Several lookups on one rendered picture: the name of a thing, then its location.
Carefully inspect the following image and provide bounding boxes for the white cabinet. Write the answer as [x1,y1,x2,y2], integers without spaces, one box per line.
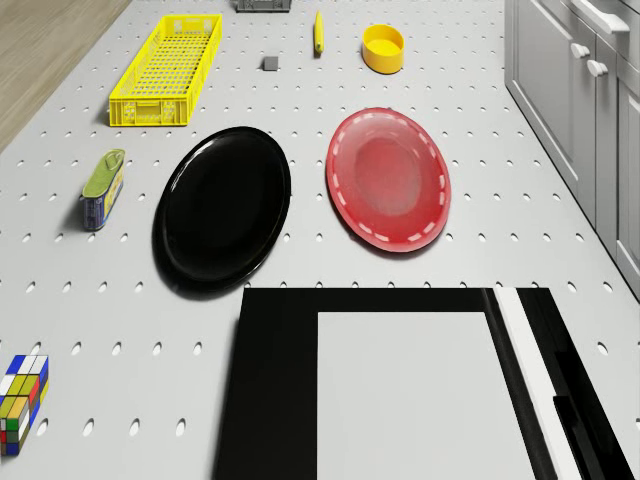
[503,0,640,289]

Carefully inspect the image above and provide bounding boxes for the puzzle cube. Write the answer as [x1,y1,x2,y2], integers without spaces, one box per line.
[0,354,51,457]

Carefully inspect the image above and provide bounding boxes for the yellow basket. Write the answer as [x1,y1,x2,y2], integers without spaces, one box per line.
[108,13,224,128]

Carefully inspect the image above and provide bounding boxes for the flat-sided can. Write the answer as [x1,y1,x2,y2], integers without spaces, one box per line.
[81,148,126,233]

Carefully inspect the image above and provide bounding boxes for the red plate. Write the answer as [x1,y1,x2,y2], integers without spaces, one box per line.
[325,107,453,253]

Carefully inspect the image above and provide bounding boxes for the black plate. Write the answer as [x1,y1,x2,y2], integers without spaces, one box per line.
[151,125,293,302]

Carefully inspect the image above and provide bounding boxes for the banana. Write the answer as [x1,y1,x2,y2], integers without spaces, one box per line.
[313,10,327,58]

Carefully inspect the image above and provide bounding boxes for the dark grey basket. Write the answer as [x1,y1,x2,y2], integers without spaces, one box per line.
[234,0,292,14]

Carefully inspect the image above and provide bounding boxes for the yellow bowl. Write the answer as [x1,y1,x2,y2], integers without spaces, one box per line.
[361,24,405,76]

